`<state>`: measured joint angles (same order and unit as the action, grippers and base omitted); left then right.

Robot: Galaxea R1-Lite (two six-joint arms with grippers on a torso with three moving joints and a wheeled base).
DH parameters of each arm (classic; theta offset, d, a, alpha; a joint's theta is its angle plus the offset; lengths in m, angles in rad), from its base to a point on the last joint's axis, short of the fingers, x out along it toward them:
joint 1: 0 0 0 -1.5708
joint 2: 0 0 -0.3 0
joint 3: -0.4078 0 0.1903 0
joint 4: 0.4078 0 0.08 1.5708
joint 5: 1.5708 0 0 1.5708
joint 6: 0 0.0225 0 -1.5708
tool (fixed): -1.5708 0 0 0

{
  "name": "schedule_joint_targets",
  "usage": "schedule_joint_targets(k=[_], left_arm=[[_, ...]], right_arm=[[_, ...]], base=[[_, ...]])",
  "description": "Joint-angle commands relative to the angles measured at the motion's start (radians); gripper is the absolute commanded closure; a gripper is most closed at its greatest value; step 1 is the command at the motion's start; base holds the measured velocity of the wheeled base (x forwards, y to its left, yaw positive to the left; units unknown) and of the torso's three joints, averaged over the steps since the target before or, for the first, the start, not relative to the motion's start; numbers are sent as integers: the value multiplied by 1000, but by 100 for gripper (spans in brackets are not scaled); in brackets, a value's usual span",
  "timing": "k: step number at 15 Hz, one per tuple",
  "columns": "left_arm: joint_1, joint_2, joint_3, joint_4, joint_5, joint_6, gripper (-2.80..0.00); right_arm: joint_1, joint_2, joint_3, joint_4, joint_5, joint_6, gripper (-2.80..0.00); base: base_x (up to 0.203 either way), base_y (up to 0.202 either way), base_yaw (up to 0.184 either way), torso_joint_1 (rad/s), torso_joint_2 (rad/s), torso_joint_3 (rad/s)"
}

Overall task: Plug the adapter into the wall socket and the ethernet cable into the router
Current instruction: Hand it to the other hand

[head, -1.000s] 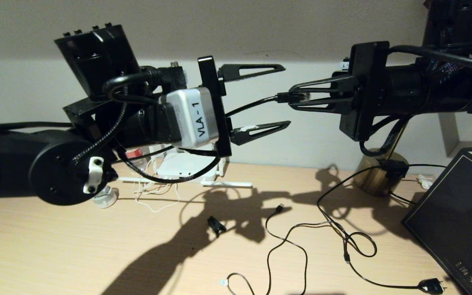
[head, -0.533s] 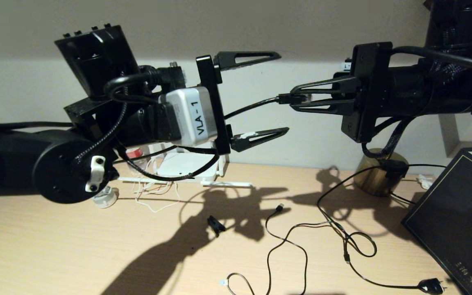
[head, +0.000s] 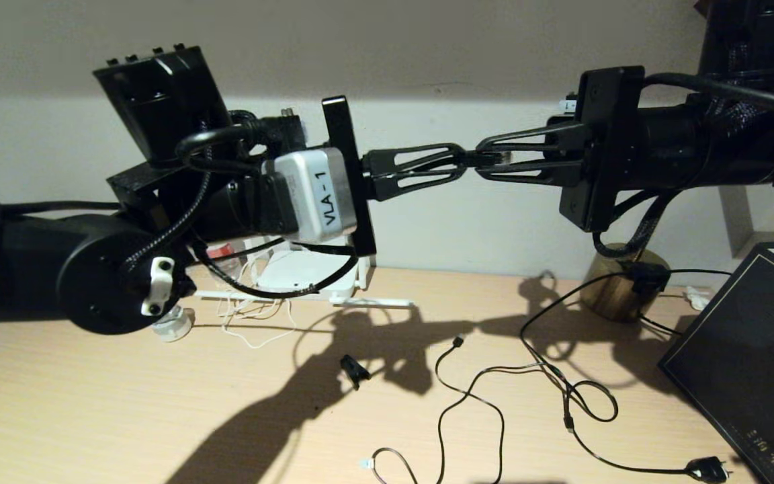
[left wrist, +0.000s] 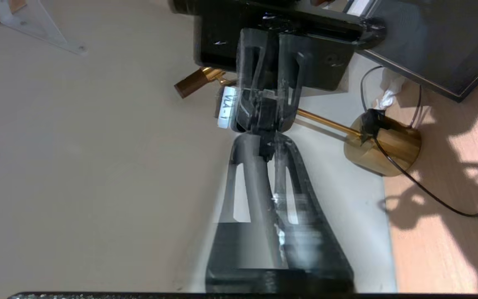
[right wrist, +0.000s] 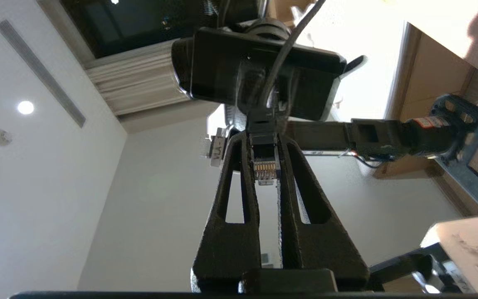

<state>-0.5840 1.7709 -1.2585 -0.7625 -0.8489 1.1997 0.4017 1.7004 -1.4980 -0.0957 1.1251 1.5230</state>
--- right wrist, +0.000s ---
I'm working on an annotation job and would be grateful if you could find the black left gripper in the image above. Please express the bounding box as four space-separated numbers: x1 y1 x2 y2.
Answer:
172 28 346 121

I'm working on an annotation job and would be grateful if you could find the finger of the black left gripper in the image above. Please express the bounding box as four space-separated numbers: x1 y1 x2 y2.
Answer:
344 55 367 77

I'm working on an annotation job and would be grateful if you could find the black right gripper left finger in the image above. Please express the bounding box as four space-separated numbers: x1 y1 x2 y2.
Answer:
192 131 262 291

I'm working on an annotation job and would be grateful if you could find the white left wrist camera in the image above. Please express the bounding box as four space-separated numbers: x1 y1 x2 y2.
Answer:
200 128 228 167

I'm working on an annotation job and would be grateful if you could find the long ceiling air vent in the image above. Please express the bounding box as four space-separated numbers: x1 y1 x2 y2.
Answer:
0 20 87 128

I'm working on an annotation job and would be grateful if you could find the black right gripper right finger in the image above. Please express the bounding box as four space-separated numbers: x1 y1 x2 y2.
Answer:
278 133 370 291

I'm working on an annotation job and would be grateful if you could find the black ethernet cable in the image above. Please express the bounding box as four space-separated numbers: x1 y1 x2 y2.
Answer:
249 0 327 186

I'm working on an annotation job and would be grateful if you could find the dark window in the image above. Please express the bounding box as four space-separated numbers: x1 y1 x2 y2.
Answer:
61 0 223 59

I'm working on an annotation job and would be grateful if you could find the beige window curtain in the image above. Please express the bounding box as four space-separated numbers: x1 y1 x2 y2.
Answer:
85 39 223 117

